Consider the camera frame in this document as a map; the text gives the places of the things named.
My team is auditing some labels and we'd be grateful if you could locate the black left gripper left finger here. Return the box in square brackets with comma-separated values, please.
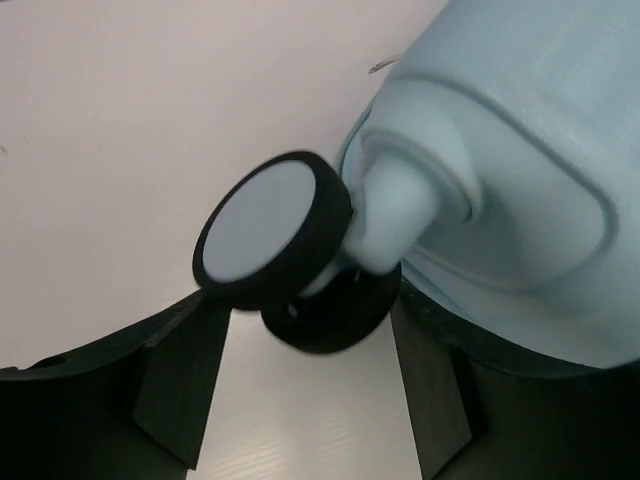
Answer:
[1, 292, 230, 479]

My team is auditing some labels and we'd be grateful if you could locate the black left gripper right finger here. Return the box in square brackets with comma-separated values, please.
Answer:
[392, 289, 639, 479]

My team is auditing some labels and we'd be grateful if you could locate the light blue suitcase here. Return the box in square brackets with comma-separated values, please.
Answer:
[192, 1, 639, 369]

